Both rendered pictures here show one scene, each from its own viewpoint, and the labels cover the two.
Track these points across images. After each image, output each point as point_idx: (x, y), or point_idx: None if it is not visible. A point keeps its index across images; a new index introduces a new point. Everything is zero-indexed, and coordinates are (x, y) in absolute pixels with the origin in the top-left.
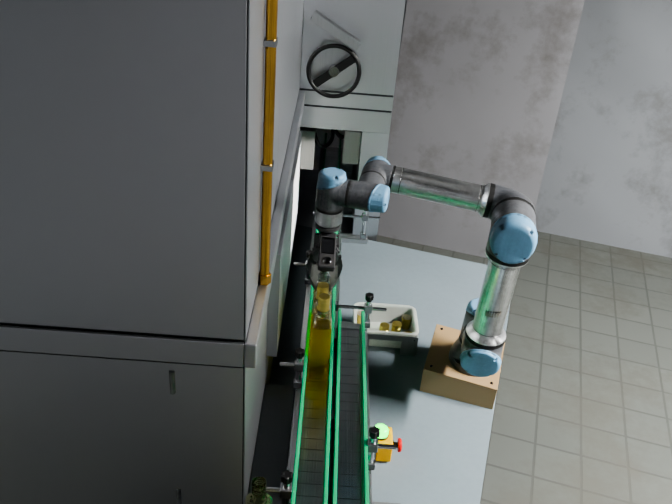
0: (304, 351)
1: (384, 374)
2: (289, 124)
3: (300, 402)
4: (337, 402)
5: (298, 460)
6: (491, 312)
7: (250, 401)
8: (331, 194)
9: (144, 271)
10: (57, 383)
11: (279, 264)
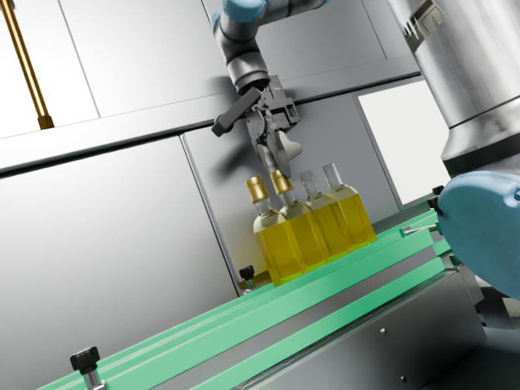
0: (250, 269)
1: (505, 365)
2: (364, 46)
3: (173, 326)
4: (190, 329)
5: (46, 386)
6: (410, 25)
7: (17, 272)
8: (217, 36)
9: None
10: None
11: (188, 145)
